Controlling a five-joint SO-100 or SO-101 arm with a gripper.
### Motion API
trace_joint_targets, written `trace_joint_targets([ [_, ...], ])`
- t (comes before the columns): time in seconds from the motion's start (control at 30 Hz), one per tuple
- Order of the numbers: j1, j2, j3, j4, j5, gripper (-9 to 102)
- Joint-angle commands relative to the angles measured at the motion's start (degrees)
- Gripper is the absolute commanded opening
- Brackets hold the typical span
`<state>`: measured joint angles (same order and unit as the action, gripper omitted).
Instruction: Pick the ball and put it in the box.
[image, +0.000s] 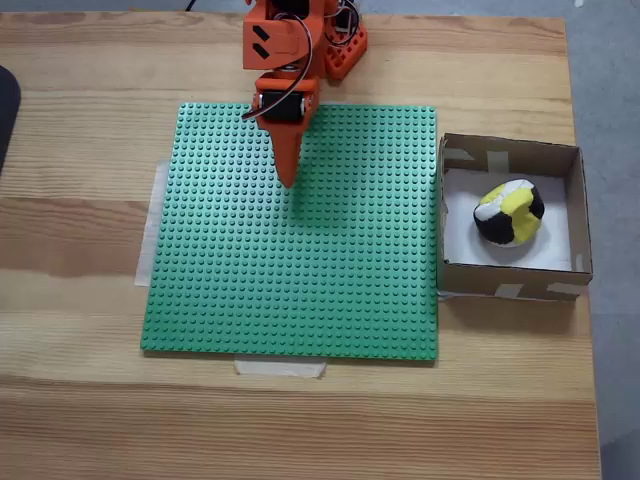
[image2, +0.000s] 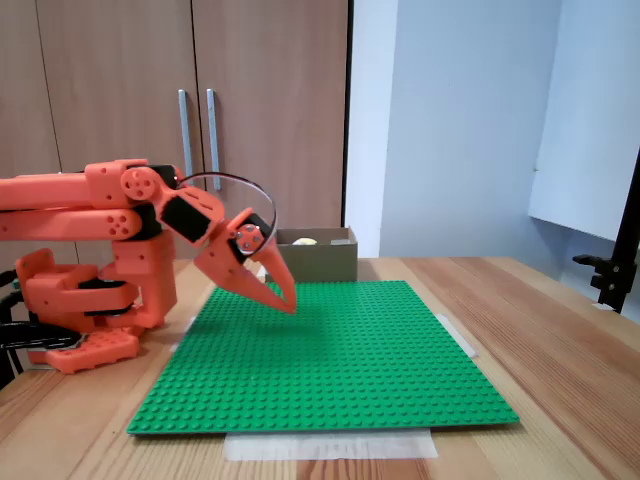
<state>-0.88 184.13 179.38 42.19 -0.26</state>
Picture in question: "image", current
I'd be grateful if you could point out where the gripper motor cable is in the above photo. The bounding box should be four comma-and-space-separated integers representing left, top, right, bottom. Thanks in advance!
242, 13, 317, 121

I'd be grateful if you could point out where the wide masking tape strip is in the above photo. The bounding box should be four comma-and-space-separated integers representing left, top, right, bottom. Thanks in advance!
133, 159, 171, 289

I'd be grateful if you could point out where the short masking tape strip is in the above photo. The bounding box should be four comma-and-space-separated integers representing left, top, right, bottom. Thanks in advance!
233, 358, 329, 379

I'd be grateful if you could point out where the black flat object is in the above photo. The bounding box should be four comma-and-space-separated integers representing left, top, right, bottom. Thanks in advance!
0, 64, 24, 177

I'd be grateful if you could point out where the open cardboard box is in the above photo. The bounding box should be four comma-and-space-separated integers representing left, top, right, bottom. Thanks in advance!
435, 132, 595, 303

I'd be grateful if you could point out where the green studded baseplate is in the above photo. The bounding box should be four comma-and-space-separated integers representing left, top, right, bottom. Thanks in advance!
139, 102, 440, 362

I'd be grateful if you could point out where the yellow black white fabric ball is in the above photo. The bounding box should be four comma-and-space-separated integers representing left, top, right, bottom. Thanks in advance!
472, 178, 546, 249

